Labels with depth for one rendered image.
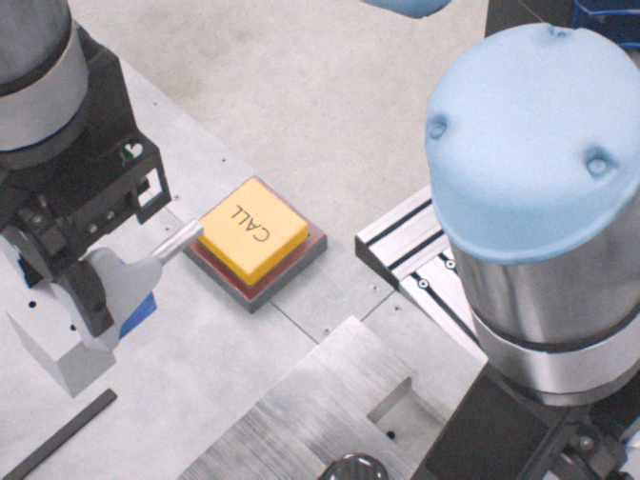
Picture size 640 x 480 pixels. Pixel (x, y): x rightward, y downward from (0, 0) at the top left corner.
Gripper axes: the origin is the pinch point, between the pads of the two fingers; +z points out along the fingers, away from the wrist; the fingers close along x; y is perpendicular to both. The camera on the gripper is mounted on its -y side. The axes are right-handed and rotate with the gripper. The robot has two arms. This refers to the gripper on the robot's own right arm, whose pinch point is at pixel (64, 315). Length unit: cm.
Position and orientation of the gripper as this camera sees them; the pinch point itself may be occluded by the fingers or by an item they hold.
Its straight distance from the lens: 77.6
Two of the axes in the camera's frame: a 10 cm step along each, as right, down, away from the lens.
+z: 0.4, 5.1, 8.6
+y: 7.1, -6.2, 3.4
